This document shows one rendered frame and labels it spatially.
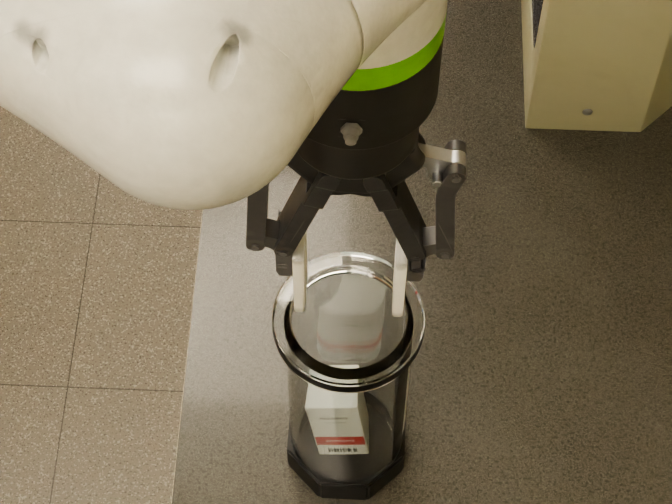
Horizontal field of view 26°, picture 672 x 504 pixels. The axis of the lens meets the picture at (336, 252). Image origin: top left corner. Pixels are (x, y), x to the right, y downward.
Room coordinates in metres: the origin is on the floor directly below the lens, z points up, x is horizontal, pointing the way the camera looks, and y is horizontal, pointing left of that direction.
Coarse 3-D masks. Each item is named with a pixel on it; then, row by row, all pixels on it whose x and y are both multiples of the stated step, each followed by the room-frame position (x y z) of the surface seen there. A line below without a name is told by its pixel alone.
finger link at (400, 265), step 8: (400, 248) 0.49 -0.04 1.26; (400, 256) 0.49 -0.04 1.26; (400, 264) 0.48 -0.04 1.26; (400, 272) 0.48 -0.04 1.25; (400, 280) 0.48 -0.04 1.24; (400, 288) 0.48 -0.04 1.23; (392, 296) 0.49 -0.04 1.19; (400, 296) 0.48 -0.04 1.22; (392, 304) 0.48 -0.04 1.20; (400, 304) 0.48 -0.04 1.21; (392, 312) 0.48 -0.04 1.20; (400, 312) 0.48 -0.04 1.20
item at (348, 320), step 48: (288, 288) 0.52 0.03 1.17; (336, 288) 0.54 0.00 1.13; (384, 288) 0.53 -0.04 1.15; (288, 336) 0.48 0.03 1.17; (336, 336) 0.54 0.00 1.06; (384, 336) 0.52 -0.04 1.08; (288, 384) 0.48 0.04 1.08; (336, 384) 0.44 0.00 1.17; (384, 384) 0.45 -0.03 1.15; (336, 432) 0.45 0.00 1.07; (384, 432) 0.46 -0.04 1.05; (336, 480) 0.45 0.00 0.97
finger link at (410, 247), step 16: (384, 176) 0.48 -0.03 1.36; (368, 192) 0.48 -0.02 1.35; (384, 192) 0.48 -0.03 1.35; (400, 192) 0.49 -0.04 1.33; (384, 208) 0.48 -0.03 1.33; (400, 208) 0.48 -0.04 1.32; (416, 208) 0.50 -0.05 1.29; (400, 224) 0.48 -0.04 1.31; (416, 224) 0.49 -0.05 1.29; (400, 240) 0.48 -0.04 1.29; (416, 240) 0.48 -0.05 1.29; (416, 256) 0.48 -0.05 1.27; (416, 272) 0.47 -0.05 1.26
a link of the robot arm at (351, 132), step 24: (432, 72) 0.47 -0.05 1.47; (336, 96) 0.45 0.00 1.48; (360, 96) 0.45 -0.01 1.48; (384, 96) 0.45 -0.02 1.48; (408, 96) 0.46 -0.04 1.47; (432, 96) 0.47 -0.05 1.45; (336, 120) 0.45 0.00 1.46; (360, 120) 0.45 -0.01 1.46; (384, 120) 0.45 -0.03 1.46; (408, 120) 0.46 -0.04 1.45; (336, 144) 0.45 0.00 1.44; (360, 144) 0.45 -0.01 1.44; (384, 144) 0.45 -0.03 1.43
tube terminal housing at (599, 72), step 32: (544, 0) 0.85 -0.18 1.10; (576, 0) 0.82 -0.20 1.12; (608, 0) 0.82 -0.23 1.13; (640, 0) 0.82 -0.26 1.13; (544, 32) 0.82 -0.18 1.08; (576, 32) 0.82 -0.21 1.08; (608, 32) 0.82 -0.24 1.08; (640, 32) 0.82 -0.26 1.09; (544, 64) 0.82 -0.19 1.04; (576, 64) 0.82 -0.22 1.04; (608, 64) 0.82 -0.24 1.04; (640, 64) 0.82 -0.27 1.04; (544, 96) 0.82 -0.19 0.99; (576, 96) 0.82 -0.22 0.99; (608, 96) 0.82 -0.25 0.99; (640, 96) 0.82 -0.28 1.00; (544, 128) 0.82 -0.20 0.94; (576, 128) 0.82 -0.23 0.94; (608, 128) 0.82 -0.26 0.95; (640, 128) 0.82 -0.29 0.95
